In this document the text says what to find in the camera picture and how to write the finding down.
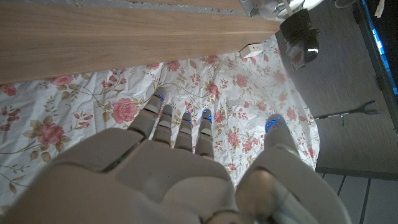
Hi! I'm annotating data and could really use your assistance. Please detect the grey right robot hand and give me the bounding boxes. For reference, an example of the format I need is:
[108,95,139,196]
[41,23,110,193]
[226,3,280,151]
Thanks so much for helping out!
[0,86,352,224]

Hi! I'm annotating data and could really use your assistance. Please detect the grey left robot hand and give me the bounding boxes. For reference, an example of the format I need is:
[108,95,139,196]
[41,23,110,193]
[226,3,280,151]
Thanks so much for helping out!
[239,0,261,17]

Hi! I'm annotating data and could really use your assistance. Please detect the clear spray bottle black nozzle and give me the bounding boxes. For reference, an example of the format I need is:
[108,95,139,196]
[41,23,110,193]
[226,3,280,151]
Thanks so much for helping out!
[256,0,321,71]

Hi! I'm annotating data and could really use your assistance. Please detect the white power strip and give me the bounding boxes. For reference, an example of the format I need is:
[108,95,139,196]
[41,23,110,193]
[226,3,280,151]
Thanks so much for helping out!
[239,43,265,59]

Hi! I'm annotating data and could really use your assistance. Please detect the floral backdrop cloth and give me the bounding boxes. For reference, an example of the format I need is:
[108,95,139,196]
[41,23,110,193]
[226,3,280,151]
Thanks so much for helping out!
[0,34,321,215]

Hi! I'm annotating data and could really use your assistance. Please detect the black forked metal stand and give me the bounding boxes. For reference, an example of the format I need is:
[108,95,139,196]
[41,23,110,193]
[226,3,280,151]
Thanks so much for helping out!
[310,100,381,127]

